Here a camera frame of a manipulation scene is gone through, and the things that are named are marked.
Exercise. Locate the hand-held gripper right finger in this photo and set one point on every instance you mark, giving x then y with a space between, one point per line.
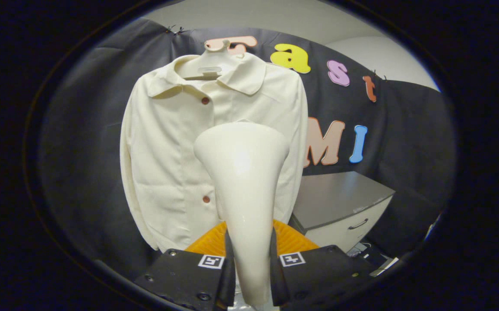
318 272

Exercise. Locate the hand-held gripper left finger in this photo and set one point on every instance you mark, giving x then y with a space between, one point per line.
184 276

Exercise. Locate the white garment steamer head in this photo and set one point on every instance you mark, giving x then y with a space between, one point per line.
243 181

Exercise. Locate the cream button shirt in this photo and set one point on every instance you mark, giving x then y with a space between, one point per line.
167 151

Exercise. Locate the dark box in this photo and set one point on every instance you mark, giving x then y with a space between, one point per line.
370 255

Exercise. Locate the white paper sheet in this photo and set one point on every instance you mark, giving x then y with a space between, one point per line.
385 266

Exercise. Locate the grey cabinet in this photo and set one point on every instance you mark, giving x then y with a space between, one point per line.
336 198

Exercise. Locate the white plastic hanger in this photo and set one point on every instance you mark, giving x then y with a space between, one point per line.
215 46

